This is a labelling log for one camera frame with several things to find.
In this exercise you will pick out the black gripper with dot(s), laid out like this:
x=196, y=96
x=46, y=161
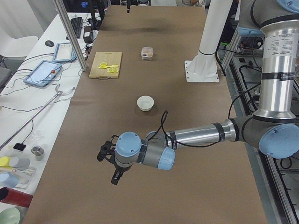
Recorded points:
x=119, y=169

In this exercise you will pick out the clear plastic egg box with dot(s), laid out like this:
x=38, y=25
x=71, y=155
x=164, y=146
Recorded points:
x=147, y=53

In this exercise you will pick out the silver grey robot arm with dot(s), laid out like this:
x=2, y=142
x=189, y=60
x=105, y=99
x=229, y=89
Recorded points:
x=271, y=128

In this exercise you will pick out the white bowl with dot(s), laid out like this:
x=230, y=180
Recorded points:
x=145, y=103

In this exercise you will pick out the grey cup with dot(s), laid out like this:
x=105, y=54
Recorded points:
x=19, y=163

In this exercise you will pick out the metal reacher rod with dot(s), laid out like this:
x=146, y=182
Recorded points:
x=58, y=94

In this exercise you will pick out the small black square pad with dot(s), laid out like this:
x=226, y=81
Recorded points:
x=19, y=147

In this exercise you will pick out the lemon slice top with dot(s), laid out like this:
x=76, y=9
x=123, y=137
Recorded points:
x=114, y=70

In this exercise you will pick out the yellow plastic knife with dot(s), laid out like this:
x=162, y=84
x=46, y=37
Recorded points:
x=112, y=66

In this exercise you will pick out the lemon slice near knife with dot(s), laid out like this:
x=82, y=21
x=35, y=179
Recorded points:
x=103, y=65

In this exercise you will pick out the green bowl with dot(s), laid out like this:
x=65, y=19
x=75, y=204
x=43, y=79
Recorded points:
x=10, y=216

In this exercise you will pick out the light blue cup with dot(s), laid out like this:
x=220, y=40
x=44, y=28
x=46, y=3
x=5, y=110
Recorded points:
x=8, y=180

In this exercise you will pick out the red cylinder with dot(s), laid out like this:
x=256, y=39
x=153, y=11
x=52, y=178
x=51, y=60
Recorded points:
x=14, y=197

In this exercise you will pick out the yellow cup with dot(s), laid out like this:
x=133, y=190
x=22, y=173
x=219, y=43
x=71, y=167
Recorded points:
x=4, y=161

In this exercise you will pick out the wooden cutting board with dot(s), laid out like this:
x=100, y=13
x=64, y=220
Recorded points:
x=111, y=58

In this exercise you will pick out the blue teach pendant near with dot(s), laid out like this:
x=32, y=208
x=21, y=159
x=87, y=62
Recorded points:
x=43, y=73

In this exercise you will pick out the blue teach pendant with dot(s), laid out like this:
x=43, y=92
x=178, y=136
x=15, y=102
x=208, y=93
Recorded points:
x=43, y=73
x=64, y=53

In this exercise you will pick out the blue teach pendant far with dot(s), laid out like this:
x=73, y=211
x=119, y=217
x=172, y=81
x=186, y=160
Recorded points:
x=64, y=53

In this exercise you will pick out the black power adapter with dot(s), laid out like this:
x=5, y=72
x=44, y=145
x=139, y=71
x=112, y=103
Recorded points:
x=88, y=34

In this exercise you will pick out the black computer mouse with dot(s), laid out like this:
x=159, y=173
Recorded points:
x=49, y=43

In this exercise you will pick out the black keyboard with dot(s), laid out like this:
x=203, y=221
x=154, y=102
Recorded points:
x=77, y=25

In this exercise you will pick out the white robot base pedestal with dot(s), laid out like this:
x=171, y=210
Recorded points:
x=203, y=67

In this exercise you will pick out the aluminium frame post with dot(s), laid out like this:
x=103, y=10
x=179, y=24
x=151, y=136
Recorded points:
x=60, y=8

